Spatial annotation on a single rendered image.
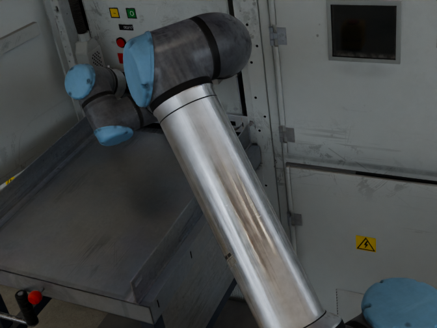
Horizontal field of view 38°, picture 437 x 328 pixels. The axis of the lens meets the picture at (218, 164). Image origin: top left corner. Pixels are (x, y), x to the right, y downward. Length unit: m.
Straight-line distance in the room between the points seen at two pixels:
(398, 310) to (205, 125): 0.44
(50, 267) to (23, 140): 0.58
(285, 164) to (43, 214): 0.72
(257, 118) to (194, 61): 0.80
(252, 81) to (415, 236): 0.65
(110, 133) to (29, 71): 0.53
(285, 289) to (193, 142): 0.28
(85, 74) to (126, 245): 0.44
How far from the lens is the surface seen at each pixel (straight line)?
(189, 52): 1.07
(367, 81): 1.67
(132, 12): 1.94
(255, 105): 1.83
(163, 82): 1.05
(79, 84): 1.65
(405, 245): 1.95
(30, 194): 1.92
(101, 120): 1.62
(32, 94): 2.07
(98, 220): 1.73
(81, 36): 1.96
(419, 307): 1.11
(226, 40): 1.10
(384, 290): 1.13
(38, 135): 2.12
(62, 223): 1.76
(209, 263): 1.74
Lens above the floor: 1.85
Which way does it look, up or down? 33 degrees down
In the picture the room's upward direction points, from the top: 9 degrees counter-clockwise
